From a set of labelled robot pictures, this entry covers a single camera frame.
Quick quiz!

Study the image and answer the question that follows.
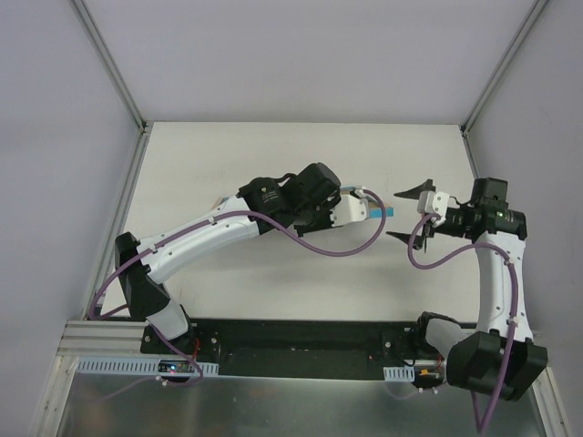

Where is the blue wooden picture frame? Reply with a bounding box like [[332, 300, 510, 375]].
[[206, 178, 394, 224]]

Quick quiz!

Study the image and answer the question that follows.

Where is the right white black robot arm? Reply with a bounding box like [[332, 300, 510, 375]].
[[394, 178, 548, 401]]

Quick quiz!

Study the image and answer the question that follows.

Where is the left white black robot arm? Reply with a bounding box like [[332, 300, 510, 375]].
[[115, 163, 341, 354]]

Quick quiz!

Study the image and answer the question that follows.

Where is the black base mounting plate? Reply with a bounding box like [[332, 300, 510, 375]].
[[140, 319, 445, 381]]

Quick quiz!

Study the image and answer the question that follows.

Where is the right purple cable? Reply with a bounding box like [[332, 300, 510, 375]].
[[407, 213, 518, 436]]

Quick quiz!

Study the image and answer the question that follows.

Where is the purple cable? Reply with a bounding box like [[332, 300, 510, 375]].
[[407, 213, 518, 436], [86, 188, 388, 404]]

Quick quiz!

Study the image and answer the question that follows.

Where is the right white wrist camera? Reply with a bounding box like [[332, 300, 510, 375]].
[[416, 191, 451, 228]]

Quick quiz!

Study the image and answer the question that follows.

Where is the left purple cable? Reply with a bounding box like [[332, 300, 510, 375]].
[[86, 188, 388, 404]]

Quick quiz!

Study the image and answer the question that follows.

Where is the right grey cable duct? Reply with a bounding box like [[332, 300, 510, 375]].
[[383, 366, 415, 383]]

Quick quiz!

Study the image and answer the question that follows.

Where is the grey cable duct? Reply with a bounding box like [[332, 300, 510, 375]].
[[383, 366, 415, 383], [77, 357, 220, 378]]

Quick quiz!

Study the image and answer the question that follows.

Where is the right aluminium corner post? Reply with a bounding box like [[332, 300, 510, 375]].
[[460, 0, 550, 137]]

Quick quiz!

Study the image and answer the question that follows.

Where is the aluminium corner post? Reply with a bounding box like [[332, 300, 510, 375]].
[[460, 0, 550, 137], [69, 0, 148, 132]]

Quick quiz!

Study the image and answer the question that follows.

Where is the aluminium front rail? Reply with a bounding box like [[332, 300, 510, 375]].
[[56, 320, 552, 365]]

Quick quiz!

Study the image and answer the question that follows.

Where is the left grey cable duct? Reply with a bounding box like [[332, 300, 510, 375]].
[[77, 357, 220, 378]]

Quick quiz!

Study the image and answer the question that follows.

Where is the left aluminium corner post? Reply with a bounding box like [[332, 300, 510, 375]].
[[69, 0, 148, 132]]

